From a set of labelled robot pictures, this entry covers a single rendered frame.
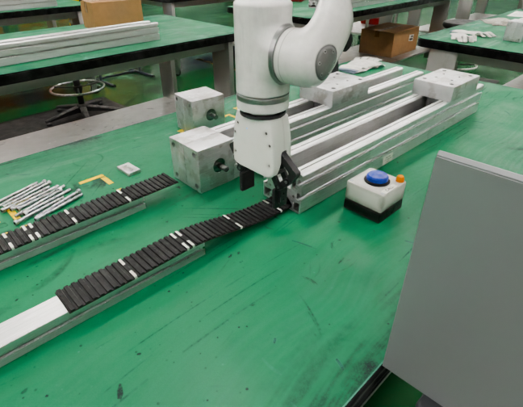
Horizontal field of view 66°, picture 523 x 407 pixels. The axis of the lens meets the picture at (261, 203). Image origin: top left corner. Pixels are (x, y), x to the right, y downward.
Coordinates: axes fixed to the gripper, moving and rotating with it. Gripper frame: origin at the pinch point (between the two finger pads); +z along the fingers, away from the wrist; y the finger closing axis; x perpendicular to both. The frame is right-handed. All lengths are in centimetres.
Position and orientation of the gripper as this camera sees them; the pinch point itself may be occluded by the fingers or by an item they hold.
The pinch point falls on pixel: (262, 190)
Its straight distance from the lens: 73.8
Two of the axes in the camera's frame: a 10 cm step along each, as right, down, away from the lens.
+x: 7.2, -3.7, 5.8
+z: 0.0, 8.4, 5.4
